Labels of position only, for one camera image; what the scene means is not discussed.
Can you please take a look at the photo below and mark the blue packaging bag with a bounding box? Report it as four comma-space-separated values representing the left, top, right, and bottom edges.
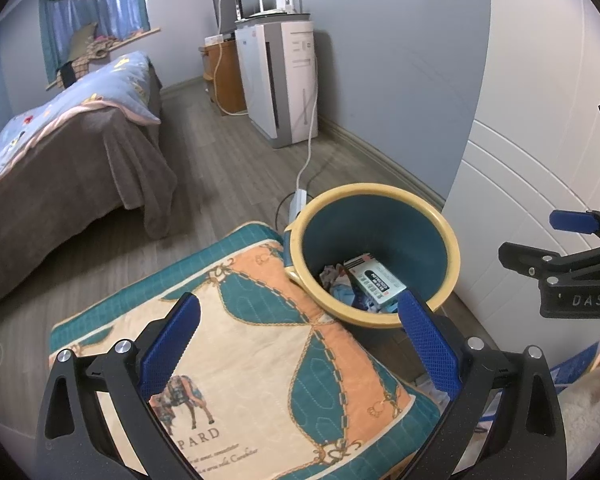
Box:
354, 295, 402, 314

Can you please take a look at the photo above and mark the black monitor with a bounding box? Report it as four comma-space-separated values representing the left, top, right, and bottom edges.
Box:
211, 0, 243, 36

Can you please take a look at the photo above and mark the blue curtain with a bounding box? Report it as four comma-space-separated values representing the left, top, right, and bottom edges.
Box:
39, 0, 152, 83

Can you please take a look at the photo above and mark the teal box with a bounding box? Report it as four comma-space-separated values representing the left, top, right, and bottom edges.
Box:
343, 254, 407, 312

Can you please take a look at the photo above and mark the white wardrobe door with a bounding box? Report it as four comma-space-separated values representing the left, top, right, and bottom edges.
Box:
442, 0, 600, 480

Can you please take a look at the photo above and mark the wooden windowsill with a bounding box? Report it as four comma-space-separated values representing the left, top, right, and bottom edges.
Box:
45, 27, 161, 92

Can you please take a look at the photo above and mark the white router with antennas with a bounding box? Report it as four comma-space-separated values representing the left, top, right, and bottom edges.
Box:
250, 0, 301, 18

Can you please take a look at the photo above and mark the teal bucket with yellow rim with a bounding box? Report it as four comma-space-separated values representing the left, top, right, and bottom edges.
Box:
282, 183, 462, 329

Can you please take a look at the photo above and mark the wooden cabinet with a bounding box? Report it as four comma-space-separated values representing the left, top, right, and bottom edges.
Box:
198, 35, 248, 116

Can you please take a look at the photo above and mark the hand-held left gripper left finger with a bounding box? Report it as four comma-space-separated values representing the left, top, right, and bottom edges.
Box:
34, 291, 202, 480

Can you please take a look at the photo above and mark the white fluffy blanket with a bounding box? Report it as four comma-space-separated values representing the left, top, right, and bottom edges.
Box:
557, 375, 600, 480

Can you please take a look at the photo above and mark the black cable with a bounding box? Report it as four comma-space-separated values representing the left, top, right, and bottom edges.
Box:
275, 157, 331, 231

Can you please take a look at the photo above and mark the light blue bag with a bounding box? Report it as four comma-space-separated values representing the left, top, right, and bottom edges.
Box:
329, 280, 361, 307

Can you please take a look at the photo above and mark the bed with grey blanket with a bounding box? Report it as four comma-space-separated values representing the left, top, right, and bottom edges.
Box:
0, 62, 178, 311

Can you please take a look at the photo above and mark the blue patterned cloth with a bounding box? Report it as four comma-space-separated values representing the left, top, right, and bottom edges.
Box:
549, 344, 600, 387

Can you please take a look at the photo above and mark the checked clothes pile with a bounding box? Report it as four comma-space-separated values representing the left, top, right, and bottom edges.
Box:
60, 22, 118, 68

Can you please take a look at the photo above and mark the teal and orange printed mat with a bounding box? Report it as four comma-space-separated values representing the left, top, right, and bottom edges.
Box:
50, 221, 443, 480

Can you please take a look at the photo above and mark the white power strip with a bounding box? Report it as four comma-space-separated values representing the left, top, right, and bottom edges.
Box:
289, 189, 308, 223

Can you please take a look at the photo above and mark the white power cable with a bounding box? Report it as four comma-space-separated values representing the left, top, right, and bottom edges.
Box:
295, 55, 320, 193

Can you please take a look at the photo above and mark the light blue printed duvet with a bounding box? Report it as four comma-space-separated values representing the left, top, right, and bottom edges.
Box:
0, 51, 162, 201

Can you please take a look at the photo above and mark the white air purifier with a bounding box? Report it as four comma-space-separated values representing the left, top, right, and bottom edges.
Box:
234, 17, 319, 150

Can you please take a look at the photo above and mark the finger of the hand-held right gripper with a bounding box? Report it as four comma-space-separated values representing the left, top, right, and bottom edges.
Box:
498, 242, 600, 282
549, 206, 600, 242

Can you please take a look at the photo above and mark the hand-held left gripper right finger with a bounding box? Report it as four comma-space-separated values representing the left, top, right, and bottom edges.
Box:
397, 290, 568, 480

